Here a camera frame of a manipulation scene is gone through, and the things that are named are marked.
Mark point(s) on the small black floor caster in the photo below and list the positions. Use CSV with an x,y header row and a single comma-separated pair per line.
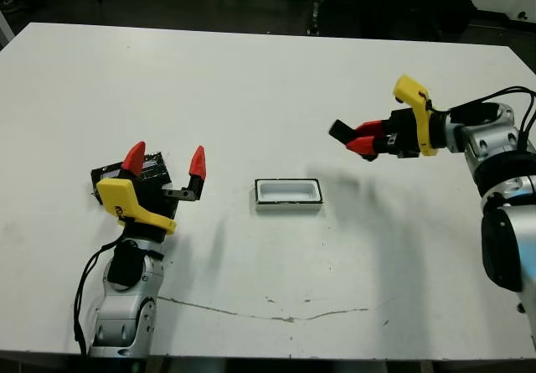
x,y
522,16

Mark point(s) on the black hoist crane frame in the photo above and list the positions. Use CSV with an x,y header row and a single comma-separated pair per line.
x,y
314,17

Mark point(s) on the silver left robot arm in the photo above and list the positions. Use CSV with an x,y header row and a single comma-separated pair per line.
x,y
125,306

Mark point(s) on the white camera box base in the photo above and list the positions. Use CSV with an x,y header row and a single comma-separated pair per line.
x,y
289,206

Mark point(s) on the black box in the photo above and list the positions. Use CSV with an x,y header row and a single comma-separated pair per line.
x,y
155,165

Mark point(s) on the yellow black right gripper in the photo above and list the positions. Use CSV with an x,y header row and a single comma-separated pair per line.
x,y
404,132

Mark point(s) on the black camera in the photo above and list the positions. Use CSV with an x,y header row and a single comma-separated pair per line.
x,y
338,131

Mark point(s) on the black bristly heap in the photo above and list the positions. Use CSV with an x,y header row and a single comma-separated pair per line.
x,y
454,8

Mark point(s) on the small white side table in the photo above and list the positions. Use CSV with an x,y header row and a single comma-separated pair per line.
x,y
5,29

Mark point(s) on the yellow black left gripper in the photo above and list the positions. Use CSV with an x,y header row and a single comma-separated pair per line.
x,y
113,195

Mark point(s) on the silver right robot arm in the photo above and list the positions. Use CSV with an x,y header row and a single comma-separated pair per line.
x,y
498,138

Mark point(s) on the robot lower body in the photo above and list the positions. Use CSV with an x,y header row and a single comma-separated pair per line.
x,y
197,366

